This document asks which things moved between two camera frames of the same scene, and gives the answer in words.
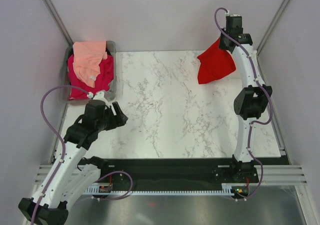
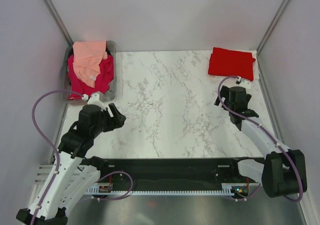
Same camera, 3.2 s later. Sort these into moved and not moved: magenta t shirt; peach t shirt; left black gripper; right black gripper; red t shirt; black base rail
Moved: red t shirt; right black gripper
Not moved: left black gripper; peach t shirt; magenta t shirt; black base rail
